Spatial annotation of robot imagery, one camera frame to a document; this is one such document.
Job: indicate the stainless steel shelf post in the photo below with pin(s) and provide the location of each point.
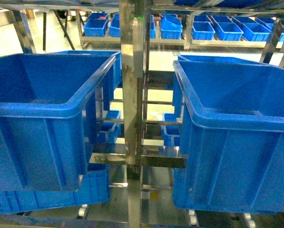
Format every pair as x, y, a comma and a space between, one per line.
133, 19

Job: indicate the far rack tilted blue bin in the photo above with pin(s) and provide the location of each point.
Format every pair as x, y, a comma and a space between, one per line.
171, 27

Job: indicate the large blue bin shelf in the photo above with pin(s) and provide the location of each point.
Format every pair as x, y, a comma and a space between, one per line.
47, 110
232, 137

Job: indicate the large blue bin left shelf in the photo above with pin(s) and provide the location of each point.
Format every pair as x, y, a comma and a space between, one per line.
47, 110

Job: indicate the large blue bin right shelf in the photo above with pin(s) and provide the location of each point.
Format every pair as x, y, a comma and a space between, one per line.
232, 137

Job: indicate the blue bin lower left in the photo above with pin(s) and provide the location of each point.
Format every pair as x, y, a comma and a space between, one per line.
94, 189

